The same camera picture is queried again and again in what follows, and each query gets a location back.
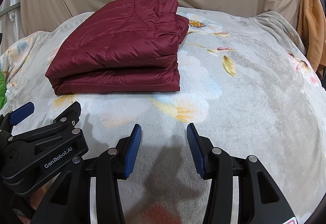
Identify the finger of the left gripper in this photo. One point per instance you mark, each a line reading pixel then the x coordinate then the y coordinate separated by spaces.
pixel 13 118
pixel 69 117

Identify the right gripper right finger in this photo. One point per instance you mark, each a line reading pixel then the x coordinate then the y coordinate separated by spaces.
pixel 260 198

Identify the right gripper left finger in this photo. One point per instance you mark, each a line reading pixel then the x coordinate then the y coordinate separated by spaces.
pixel 68 198

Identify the maroon quilted puffer jacket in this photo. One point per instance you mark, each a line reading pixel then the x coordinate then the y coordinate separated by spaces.
pixel 126 46

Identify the person's left hand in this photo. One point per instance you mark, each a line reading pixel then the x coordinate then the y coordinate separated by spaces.
pixel 34 201

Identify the green cloth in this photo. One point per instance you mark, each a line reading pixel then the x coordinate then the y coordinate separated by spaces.
pixel 3 98

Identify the silver satin fabric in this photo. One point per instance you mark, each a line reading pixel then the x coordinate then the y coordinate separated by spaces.
pixel 11 23

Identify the white floral fleece blanket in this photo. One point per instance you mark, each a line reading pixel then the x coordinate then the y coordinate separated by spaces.
pixel 245 84

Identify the orange-brown hanging garment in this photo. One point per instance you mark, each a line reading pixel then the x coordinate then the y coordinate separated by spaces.
pixel 311 29

